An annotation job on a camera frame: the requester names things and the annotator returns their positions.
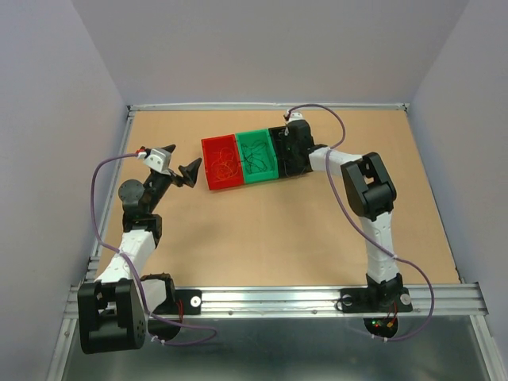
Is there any red thin wire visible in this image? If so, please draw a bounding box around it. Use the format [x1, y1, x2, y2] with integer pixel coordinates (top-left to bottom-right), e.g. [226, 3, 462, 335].
[210, 146, 240, 182]

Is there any dark thin wire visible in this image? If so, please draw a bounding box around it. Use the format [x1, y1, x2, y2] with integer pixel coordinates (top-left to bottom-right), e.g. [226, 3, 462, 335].
[241, 140, 271, 175]

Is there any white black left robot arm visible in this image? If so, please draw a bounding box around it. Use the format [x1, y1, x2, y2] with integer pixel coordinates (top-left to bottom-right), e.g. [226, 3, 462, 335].
[77, 144, 202, 354]

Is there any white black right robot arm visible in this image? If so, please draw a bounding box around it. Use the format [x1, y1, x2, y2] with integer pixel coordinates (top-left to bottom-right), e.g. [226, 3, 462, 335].
[272, 120, 406, 313]

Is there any black plastic bin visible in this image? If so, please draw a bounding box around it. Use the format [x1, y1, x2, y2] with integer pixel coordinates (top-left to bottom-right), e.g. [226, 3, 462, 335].
[268, 125, 312, 179]

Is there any red plastic bin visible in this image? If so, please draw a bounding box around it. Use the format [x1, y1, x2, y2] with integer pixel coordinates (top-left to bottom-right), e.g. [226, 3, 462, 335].
[201, 134, 244, 191]

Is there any green plastic bin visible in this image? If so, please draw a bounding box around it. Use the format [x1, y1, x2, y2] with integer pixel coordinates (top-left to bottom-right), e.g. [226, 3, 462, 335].
[236, 129, 279, 184]

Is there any grey white left wrist camera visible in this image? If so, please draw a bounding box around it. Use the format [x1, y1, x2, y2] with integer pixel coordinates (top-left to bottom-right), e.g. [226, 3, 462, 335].
[143, 148, 171, 175]

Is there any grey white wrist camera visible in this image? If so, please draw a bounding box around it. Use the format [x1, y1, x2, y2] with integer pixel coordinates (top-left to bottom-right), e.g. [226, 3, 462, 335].
[143, 148, 171, 175]
[283, 110, 305, 125]

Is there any grey white right wrist camera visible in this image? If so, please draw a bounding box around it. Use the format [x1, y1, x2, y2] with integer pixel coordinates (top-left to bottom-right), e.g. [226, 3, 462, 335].
[283, 110, 305, 125]

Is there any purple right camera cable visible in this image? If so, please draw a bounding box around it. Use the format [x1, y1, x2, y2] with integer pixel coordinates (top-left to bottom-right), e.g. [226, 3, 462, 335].
[287, 103, 434, 342]

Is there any purple camera cable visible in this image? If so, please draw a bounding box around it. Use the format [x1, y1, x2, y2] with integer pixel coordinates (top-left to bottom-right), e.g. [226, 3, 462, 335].
[287, 103, 434, 342]
[90, 152, 218, 347]

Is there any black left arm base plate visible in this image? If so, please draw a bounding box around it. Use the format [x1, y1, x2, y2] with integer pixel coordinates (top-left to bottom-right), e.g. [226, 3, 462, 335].
[155, 289, 202, 316]

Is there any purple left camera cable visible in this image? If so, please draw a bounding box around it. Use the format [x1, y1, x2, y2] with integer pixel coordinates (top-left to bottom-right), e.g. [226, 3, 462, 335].
[90, 152, 218, 347]

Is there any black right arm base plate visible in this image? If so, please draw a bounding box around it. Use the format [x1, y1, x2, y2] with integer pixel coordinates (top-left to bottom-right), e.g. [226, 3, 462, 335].
[336, 287, 414, 314]

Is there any aluminium table edge frame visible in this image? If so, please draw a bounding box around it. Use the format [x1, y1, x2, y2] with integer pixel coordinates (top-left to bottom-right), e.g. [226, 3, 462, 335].
[81, 102, 410, 287]

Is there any aluminium front mounting rail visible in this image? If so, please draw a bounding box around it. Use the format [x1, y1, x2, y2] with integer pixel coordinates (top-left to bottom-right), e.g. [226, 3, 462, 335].
[65, 282, 488, 318]

